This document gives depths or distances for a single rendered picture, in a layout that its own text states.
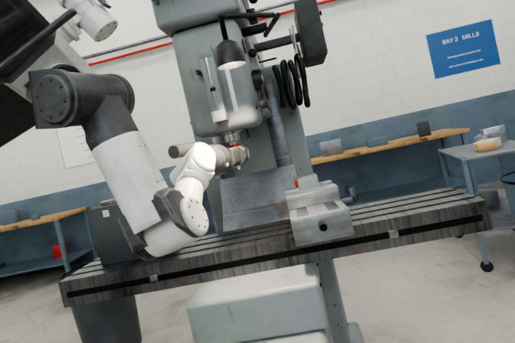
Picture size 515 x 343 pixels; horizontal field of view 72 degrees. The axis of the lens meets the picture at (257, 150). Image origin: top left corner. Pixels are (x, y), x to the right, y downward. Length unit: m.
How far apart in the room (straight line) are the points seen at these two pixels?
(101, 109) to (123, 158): 0.09
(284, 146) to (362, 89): 4.02
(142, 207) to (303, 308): 0.49
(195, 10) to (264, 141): 0.63
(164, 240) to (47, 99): 0.30
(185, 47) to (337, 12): 4.63
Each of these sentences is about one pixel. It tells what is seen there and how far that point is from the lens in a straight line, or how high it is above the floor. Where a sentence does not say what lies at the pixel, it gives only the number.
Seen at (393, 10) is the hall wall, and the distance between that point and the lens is 5.74.
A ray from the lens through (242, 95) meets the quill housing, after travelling 1.03.
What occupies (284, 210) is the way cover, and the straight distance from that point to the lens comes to 1.40.
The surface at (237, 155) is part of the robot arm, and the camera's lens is 1.03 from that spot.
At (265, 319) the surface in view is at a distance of 0.97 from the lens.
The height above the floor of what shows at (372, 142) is 0.95.
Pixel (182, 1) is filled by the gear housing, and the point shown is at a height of 1.69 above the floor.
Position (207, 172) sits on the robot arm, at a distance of 0.84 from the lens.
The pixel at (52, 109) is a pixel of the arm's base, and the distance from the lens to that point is 0.66.
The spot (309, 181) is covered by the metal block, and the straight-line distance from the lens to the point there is 1.08.
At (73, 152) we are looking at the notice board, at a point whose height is 1.75.
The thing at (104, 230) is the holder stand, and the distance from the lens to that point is 1.27.
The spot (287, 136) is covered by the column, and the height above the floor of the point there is 1.26.
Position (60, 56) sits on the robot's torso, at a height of 1.49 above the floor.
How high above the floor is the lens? 1.26
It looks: 1 degrees down
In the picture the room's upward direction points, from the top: 13 degrees counter-clockwise
